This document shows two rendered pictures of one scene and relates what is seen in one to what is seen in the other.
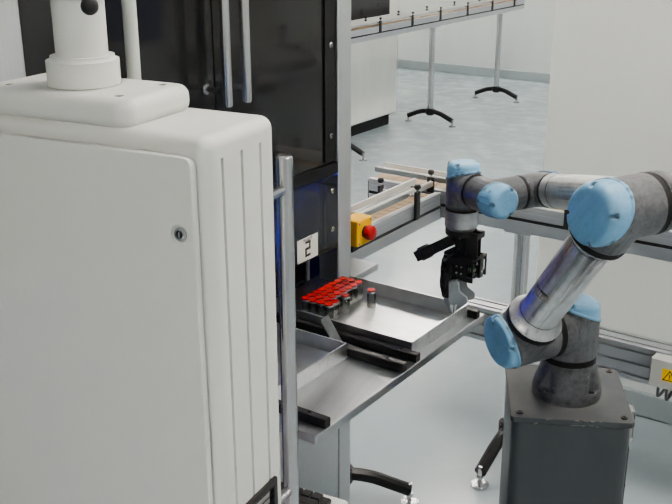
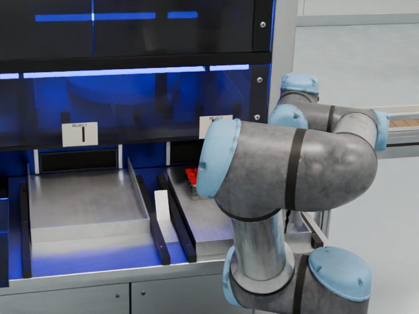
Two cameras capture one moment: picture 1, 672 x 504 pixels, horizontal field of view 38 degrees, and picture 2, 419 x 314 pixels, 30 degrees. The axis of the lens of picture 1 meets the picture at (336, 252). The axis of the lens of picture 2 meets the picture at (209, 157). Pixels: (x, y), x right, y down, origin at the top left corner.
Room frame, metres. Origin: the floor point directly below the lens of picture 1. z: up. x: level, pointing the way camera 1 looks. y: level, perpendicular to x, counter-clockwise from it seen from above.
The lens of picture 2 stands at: (0.85, -1.13, 1.77)
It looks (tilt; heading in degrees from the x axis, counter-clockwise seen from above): 24 degrees down; 41
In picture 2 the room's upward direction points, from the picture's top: 2 degrees clockwise
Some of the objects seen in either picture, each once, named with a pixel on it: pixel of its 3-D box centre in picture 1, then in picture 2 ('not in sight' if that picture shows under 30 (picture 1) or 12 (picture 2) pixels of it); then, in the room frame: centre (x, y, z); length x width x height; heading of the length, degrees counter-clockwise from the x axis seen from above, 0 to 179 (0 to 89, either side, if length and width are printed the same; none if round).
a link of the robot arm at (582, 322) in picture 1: (569, 323); (334, 289); (1.93, -0.51, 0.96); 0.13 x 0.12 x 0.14; 117
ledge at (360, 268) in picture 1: (344, 268); not in sight; (2.50, -0.02, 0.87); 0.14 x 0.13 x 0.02; 55
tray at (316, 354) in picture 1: (249, 352); (85, 195); (1.91, 0.19, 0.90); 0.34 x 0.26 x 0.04; 55
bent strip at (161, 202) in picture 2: (349, 336); (166, 215); (1.97, -0.03, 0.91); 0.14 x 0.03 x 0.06; 56
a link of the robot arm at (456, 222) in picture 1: (462, 218); not in sight; (2.09, -0.28, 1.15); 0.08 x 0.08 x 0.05
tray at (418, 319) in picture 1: (378, 312); (234, 207); (2.13, -0.10, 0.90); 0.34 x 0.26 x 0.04; 55
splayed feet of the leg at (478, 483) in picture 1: (509, 438); not in sight; (2.94, -0.60, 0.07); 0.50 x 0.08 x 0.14; 145
